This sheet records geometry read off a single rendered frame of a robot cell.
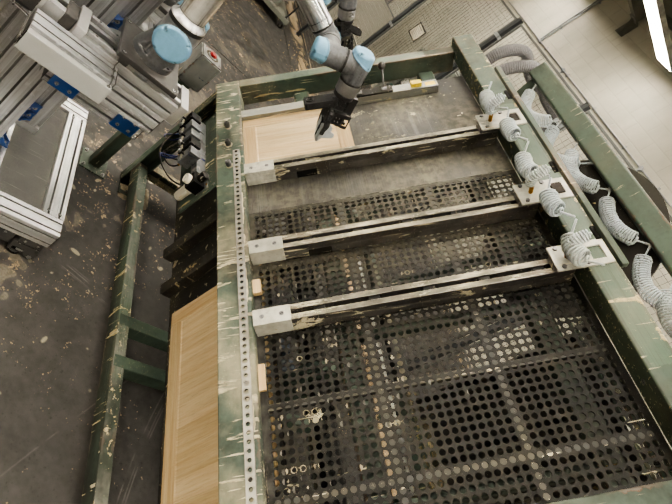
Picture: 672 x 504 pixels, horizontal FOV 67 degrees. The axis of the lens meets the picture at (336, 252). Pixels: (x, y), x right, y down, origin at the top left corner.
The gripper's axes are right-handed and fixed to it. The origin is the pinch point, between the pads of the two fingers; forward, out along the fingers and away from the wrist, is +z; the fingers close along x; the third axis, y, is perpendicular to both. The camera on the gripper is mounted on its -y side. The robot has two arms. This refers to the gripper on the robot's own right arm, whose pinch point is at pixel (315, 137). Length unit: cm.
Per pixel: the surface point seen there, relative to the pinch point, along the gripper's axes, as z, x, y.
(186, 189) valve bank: 53, 16, -33
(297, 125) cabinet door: 30, 49, 11
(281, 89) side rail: 34, 83, 8
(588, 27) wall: 41, 536, 553
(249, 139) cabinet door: 41, 45, -8
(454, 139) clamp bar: -7, 16, 64
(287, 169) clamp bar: 29.8, 16.0, 2.8
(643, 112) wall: 58, 341, 544
